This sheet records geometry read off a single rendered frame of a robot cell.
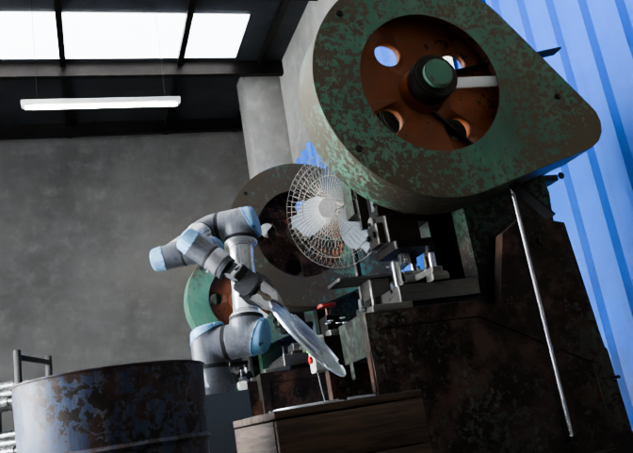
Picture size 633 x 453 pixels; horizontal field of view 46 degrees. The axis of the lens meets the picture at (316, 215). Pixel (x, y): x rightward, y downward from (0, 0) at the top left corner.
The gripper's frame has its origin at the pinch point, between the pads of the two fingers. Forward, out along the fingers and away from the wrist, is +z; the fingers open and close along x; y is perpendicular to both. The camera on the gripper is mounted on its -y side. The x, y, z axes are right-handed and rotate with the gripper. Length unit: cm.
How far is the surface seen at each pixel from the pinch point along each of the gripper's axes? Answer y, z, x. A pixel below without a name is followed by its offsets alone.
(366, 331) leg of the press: 30.1, 22.8, -11.8
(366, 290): 57, 13, -26
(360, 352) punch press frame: 57, 24, -7
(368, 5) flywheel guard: 14, -38, -99
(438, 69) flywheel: 14, -6, -93
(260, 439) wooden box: -15.2, 19.0, 30.2
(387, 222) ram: 55, 5, -51
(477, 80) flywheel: 28, 4, -103
